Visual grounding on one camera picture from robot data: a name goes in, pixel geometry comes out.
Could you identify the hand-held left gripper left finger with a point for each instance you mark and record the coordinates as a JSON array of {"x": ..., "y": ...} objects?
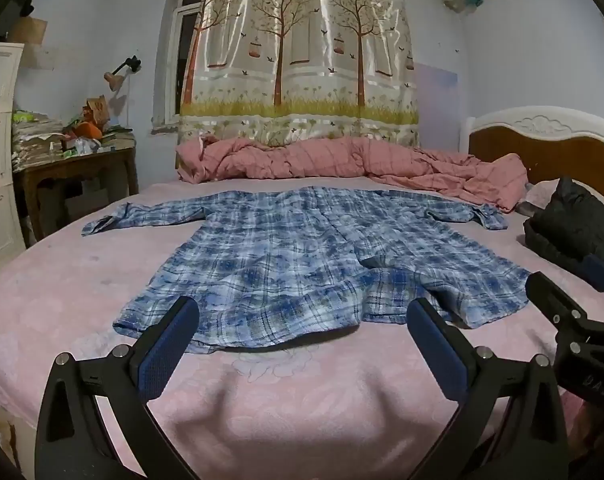
[{"x": 169, "y": 345}]

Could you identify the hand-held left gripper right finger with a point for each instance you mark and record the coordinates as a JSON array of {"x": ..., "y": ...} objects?
[{"x": 439, "y": 347}]

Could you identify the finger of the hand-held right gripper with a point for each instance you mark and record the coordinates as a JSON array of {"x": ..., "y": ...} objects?
[
  {"x": 562, "y": 305},
  {"x": 602, "y": 272}
]

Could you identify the blue plaid shirt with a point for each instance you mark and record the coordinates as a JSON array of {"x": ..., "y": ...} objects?
[{"x": 292, "y": 260}]

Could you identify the black jacket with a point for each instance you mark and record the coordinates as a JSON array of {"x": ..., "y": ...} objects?
[{"x": 572, "y": 220}]

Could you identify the pink bed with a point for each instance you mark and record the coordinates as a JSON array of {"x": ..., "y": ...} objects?
[{"x": 57, "y": 300}]

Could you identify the dark wooden desk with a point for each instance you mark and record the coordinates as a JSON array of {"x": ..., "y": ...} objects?
[{"x": 82, "y": 165}]

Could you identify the stack of books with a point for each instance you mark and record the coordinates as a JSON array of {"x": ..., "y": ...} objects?
[{"x": 118, "y": 139}]

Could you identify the pink checked quilt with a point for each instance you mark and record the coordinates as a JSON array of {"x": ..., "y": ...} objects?
[{"x": 332, "y": 160}]

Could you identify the orange toy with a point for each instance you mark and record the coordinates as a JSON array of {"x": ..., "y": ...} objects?
[{"x": 88, "y": 130}]

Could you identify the brown cardboard toy house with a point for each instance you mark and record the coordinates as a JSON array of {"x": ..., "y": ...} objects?
[{"x": 96, "y": 109}]

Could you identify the white framed window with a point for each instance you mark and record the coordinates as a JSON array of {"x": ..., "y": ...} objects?
[{"x": 179, "y": 35}]

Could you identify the tree print curtain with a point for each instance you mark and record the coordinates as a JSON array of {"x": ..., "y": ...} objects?
[{"x": 302, "y": 60}]

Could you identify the cardboard box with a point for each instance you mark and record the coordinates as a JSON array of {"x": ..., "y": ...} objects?
[{"x": 28, "y": 31}]

